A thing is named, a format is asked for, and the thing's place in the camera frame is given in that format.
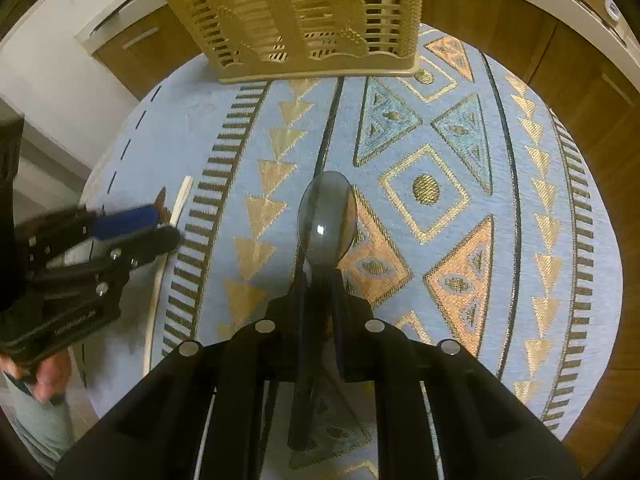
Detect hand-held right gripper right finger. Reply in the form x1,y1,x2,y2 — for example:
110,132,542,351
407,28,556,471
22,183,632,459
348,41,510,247
331,269,583,480

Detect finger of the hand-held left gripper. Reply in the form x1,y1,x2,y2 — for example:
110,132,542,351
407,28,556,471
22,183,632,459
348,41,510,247
112,226,182,272
75,204,162,243

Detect metal spoon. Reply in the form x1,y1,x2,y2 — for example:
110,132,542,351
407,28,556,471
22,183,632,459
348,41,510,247
287,171,358,453

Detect person's left hand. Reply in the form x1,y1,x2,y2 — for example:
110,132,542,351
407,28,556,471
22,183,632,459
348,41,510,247
0,350,73,404

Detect beige plastic utensil basket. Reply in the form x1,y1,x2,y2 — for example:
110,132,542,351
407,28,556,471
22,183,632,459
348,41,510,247
147,0,426,86

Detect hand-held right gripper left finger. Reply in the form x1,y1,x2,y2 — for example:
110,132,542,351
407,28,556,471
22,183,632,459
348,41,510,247
55,261,315,480

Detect wooden chopstick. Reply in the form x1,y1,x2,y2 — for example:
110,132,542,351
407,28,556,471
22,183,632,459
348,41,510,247
142,176,195,378

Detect blue patterned tablecloth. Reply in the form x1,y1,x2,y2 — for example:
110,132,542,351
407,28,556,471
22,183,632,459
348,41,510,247
80,22,626,480

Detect person's grey trousers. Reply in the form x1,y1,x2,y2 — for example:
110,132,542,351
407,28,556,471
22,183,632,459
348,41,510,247
0,370,76,476

